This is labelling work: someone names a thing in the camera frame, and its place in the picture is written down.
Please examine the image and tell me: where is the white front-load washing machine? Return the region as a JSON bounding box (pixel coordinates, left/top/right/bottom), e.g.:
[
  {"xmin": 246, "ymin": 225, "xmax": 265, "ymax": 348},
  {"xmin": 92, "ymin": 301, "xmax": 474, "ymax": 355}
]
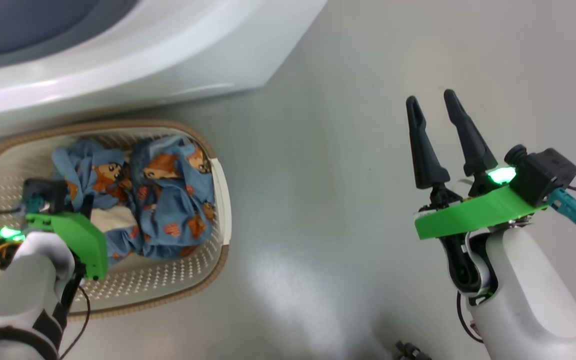
[{"xmin": 0, "ymin": 0, "xmax": 329, "ymax": 144}]

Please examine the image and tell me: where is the grey rubber door gasket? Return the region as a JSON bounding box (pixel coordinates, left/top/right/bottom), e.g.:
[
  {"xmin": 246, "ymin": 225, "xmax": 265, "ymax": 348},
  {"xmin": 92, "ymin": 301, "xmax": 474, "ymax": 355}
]
[{"xmin": 0, "ymin": 0, "xmax": 139, "ymax": 74}]

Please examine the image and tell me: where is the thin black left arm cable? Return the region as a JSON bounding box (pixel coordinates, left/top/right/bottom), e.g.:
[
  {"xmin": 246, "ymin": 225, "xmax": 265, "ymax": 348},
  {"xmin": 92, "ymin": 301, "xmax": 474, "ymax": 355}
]
[{"xmin": 58, "ymin": 260, "xmax": 92, "ymax": 360}]

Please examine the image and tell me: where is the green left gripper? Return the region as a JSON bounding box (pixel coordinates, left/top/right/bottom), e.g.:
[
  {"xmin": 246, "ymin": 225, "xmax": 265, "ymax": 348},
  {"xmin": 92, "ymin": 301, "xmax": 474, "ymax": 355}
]
[{"xmin": 0, "ymin": 194, "xmax": 109, "ymax": 282}]

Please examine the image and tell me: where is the left camera cable teal connector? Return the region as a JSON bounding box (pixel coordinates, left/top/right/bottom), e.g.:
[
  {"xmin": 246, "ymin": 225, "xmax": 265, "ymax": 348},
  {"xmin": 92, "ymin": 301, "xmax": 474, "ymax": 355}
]
[{"xmin": 0, "ymin": 196, "xmax": 52, "ymax": 217}]

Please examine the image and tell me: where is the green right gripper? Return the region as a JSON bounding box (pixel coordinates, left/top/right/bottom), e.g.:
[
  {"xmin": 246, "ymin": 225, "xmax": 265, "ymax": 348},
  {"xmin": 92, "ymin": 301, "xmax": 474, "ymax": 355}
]
[{"xmin": 405, "ymin": 89, "xmax": 552, "ymax": 241}]

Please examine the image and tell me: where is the cream perforated laundry basket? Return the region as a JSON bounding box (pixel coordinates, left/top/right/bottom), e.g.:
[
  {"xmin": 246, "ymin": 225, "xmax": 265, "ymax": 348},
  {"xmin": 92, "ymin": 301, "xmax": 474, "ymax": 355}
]
[{"xmin": 0, "ymin": 119, "xmax": 232, "ymax": 321}]

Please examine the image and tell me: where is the blue bear print garment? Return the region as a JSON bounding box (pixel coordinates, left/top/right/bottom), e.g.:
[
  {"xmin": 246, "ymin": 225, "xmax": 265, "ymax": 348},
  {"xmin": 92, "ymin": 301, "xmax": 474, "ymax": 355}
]
[
  {"xmin": 102, "ymin": 134, "xmax": 217, "ymax": 262},
  {"xmin": 51, "ymin": 138, "xmax": 135, "ymax": 212}
]

